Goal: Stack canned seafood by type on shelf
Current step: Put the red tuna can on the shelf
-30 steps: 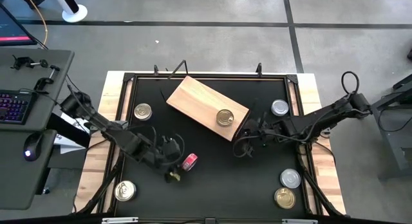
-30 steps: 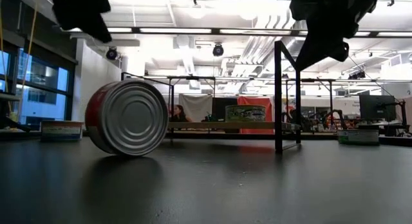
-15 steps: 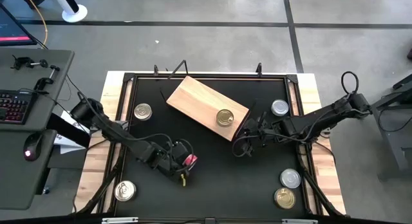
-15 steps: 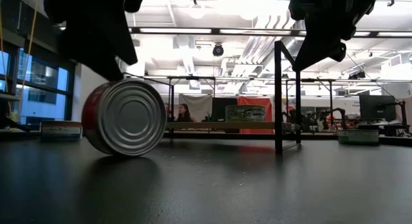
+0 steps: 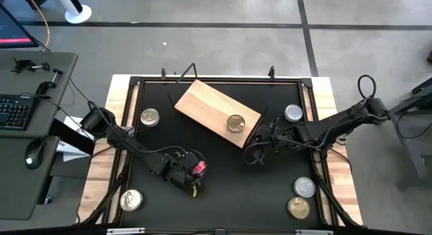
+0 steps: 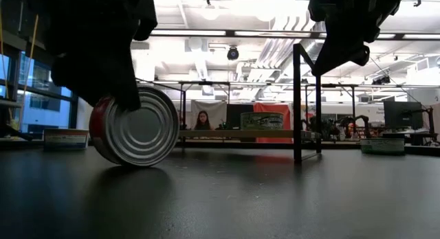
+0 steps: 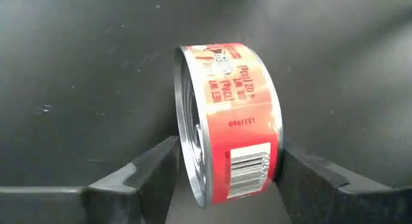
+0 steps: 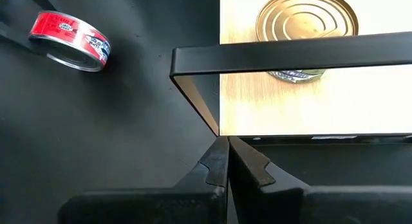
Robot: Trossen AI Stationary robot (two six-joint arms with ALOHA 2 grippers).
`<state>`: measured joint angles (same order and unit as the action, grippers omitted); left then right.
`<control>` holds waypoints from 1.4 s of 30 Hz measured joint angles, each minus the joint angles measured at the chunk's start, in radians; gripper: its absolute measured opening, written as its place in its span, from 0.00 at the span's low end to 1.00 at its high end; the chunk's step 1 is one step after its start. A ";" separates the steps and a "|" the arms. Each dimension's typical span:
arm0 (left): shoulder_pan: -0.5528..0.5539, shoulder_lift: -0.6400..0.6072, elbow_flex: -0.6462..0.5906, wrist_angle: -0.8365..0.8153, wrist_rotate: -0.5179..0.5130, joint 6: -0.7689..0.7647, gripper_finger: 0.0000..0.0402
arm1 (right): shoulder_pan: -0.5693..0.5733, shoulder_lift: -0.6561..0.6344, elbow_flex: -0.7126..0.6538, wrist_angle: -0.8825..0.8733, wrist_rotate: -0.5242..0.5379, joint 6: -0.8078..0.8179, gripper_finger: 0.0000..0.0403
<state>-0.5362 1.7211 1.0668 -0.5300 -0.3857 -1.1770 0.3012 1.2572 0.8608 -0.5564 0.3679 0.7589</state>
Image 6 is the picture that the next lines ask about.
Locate dark green label tin can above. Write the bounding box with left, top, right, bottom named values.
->
left=240, top=111, right=285, bottom=131

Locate black monitor on desk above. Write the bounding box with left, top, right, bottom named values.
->
left=383, top=101, right=424, bottom=130

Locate long linear ceiling light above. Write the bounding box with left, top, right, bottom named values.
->
left=150, top=27, right=440, bottom=41

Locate person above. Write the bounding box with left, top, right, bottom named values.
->
left=194, top=110, right=212, bottom=131

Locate black table mat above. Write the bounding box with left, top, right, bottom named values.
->
left=0, top=144, right=440, bottom=239

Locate orange red board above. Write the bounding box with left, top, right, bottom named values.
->
left=253, top=102, right=294, bottom=144

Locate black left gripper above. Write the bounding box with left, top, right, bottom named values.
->
left=23, top=0, right=159, bottom=112

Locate black background rig frame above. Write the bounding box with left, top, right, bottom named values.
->
left=304, top=82, right=440, bottom=134

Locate black background monitor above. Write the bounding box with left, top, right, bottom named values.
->
left=225, top=104, right=255, bottom=130

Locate wooden cutting board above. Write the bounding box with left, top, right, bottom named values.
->
left=135, top=43, right=323, bottom=163

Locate black background desk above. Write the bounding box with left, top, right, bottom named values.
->
left=380, top=130, right=439, bottom=146

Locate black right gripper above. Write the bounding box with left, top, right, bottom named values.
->
left=307, top=0, right=410, bottom=77

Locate white hanging cloth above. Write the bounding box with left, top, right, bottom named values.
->
left=190, top=100, right=228, bottom=130

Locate blue red label tin can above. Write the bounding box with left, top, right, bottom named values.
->
left=43, top=128, right=90, bottom=151

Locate pale green label tin can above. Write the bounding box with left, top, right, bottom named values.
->
left=360, top=137, right=406, bottom=155

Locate black ceiling camera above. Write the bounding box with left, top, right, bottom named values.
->
left=226, top=45, right=241, bottom=61

